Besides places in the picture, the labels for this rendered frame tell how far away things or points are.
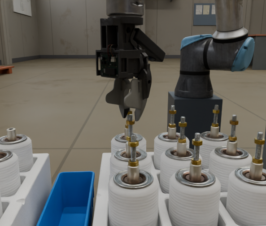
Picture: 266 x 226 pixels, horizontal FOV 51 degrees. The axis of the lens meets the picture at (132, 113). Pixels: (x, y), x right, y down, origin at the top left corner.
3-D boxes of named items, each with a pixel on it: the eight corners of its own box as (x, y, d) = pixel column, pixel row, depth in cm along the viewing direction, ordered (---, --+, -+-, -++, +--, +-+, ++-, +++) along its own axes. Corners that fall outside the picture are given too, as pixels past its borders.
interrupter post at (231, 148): (226, 155, 64) (227, 142, 64) (225, 151, 67) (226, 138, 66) (237, 156, 64) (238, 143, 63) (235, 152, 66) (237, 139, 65)
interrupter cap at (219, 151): (215, 159, 62) (215, 156, 62) (213, 147, 70) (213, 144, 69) (251, 162, 61) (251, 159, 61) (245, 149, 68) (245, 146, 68)
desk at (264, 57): (251, 70, 545) (255, 34, 529) (229, 65, 667) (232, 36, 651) (285, 70, 545) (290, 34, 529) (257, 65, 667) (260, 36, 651)
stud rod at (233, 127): (228, 146, 65) (231, 115, 63) (230, 145, 65) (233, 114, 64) (233, 147, 64) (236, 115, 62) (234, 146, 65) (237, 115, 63)
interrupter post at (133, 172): (126, 183, 52) (126, 167, 51) (128, 177, 54) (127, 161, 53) (139, 184, 51) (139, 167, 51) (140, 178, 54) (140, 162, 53)
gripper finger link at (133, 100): (120, 125, 57) (115, 80, 56) (140, 119, 61) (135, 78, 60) (131, 126, 55) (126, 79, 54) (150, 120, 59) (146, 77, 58)
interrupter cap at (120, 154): (120, 148, 69) (120, 145, 68) (150, 152, 66) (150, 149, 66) (109, 160, 62) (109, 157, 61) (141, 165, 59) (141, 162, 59)
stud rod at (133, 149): (130, 173, 52) (130, 135, 50) (131, 171, 53) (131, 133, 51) (135, 173, 52) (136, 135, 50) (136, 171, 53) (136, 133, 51)
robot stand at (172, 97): (166, 155, 128) (167, 91, 120) (205, 155, 128) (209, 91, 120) (171, 173, 110) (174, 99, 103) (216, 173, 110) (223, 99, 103)
